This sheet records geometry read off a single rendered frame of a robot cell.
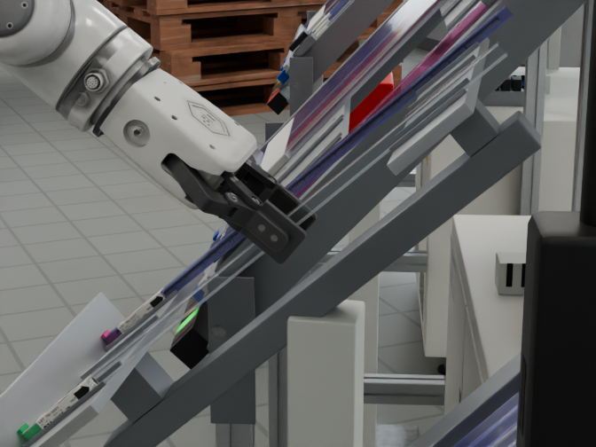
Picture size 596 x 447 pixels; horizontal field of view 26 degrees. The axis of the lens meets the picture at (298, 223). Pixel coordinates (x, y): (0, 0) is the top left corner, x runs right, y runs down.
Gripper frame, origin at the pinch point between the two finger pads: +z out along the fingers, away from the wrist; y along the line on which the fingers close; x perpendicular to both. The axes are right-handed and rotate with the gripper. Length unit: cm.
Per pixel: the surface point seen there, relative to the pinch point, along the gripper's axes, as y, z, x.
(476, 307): 67, 29, 15
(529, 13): 40.8, 7.2, -20.2
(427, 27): 108, 2, -2
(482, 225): 104, 29, 15
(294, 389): 8.0, 10.4, 13.7
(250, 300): 33.1, 4.1, 20.4
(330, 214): 38.5, 4.9, 9.1
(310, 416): 8.0, 13.1, 14.7
